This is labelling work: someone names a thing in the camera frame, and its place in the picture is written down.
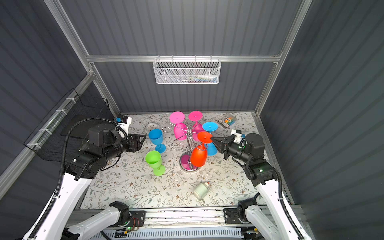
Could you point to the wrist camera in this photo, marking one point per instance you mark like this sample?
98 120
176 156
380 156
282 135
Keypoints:
124 122
239 136

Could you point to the pink wine glass right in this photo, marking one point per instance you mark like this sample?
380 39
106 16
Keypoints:
197 127

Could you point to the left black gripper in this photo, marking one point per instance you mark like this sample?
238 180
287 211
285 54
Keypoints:
134 142

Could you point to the pink wine glass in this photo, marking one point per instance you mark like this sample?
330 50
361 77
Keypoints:
178 124
197 127

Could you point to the pink wine glass left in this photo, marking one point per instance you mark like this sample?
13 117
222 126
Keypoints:
178 124

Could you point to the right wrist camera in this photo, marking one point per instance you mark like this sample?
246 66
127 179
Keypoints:
239 136

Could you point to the white round lid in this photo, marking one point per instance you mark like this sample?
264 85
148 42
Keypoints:
151 126

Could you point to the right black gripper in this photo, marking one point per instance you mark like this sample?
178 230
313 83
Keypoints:
221 146

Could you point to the black wire wall basket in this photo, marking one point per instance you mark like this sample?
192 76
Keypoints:
48 139

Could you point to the chrome wine glass rack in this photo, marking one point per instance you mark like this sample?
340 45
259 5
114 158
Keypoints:
177 145

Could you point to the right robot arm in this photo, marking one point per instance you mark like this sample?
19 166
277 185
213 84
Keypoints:
267 180

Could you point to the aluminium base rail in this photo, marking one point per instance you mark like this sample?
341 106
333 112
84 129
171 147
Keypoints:
186 217

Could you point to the pack of coloured markers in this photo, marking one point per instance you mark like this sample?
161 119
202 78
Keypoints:
227 121

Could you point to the floral table mat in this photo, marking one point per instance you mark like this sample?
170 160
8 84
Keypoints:
130 180

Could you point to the white mesh wall basket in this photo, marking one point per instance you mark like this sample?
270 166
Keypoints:
187 73

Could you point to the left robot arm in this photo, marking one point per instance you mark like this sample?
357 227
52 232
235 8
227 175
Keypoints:
106 141

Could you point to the green wine glass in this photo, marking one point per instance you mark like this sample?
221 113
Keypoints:
154 160

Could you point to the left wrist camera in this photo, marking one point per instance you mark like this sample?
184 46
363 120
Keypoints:
124 122

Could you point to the red wine glass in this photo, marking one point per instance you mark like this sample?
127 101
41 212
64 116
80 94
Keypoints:
199 154

